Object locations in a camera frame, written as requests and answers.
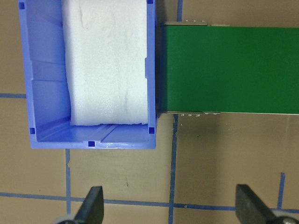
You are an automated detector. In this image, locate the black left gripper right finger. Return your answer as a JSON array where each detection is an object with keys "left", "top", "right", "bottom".
[{"left": 235, "top": 184, "right": 277, "bottom": 224}]

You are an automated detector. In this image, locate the green conveyor belt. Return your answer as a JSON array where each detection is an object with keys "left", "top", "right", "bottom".
[{"left": 159, "top": 22, "right": 299, "bottom": 114}]

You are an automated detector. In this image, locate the blue plastic bin left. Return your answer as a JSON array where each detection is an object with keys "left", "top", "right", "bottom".
[{"left": 18, "top": 0, "right": 157, "bottom": 149}]

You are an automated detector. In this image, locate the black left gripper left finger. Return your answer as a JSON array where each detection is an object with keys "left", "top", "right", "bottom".
[{"left": 74, "top": 186, "right": 104, "bottom": 224}]

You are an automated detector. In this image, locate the white foam pad left bin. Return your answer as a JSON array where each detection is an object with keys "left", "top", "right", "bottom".
[{"left": 62, "top": 0, "right": 148, "bottom": 126}]

